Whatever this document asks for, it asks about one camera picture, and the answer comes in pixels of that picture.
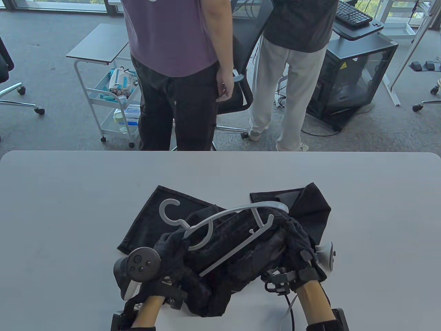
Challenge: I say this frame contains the black glass computer case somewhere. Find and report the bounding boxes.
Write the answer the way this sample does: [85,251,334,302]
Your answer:
[306,33,399,132]

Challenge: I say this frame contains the black right glove sensor bracket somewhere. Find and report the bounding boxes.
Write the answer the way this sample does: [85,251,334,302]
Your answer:
[263,269,297,294]

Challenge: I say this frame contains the black computer keyboard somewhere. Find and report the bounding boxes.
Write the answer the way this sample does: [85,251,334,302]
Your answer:
[335,0,373,28]

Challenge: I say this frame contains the person's left forearm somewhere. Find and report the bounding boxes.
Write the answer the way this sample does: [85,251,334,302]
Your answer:
[131,294,166,331]

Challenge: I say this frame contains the black keyboard tray desk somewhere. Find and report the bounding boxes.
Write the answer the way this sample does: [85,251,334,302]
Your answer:
[332,19,385,41]

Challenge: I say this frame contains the person's left hand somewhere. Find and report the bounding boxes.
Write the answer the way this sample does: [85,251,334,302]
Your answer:
[144,229,194,298]

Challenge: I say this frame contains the person's right forearm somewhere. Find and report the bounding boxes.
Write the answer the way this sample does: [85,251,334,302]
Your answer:
[295,281,337,331]

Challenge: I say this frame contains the grey right hand controller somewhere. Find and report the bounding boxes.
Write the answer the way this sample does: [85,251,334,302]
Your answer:
[315,241,336,273]

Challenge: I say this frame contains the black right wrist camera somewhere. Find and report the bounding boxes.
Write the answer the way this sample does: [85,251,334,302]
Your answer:
[331,308,350,331]

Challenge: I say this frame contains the person's right hand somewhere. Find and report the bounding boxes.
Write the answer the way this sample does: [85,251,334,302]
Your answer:
[271,214,328,287]

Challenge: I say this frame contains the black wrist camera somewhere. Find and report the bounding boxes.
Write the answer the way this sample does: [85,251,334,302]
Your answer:
[111,310,139,331]
[331,308,350,331]

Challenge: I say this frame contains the black left hand controller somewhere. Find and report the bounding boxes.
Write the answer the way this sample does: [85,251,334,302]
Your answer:
[113,247,162,301]

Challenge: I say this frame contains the clear plastic storage box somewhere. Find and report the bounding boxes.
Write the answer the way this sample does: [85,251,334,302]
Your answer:
[113,104,141,133]

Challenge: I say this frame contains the grey plastic clothes hanger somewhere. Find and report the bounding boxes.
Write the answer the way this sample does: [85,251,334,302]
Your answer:
[159,199,289,278]

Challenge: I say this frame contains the white base office chair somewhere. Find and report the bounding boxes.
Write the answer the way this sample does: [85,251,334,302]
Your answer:
[412,77,441,112]

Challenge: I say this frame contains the white metal frame stand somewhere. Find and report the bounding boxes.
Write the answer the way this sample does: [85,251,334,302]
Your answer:
[379,0,441,107]

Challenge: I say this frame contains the black foot pedals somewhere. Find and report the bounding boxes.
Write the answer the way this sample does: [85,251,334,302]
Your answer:
[409,61,441,72]

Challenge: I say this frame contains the black glove sensor bracket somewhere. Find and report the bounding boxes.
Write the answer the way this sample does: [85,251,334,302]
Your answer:
[161,276,189,310]
[263,269,297,294]

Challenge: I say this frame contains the black garment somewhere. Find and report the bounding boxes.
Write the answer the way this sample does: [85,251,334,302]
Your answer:
[117,182,332,318]

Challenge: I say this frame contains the black mesh office chair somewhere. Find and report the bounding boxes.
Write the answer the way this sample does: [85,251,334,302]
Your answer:
[171,0,275,151]

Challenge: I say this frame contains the white wheeled trolley cart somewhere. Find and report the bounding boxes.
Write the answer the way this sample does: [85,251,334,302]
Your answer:
[66,23,142,149]

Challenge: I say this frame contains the black cable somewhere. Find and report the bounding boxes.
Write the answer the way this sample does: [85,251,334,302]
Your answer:
[285,292,297,331]

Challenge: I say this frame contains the teal and white bag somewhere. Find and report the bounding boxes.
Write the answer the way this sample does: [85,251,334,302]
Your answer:
[108,68,136,96]

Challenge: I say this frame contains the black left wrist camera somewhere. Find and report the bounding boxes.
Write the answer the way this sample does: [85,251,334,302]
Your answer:
[111,310,139,331]

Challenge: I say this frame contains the black left glove sensor bracket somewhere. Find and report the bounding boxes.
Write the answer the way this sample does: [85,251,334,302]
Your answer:
[161,276,189,310]

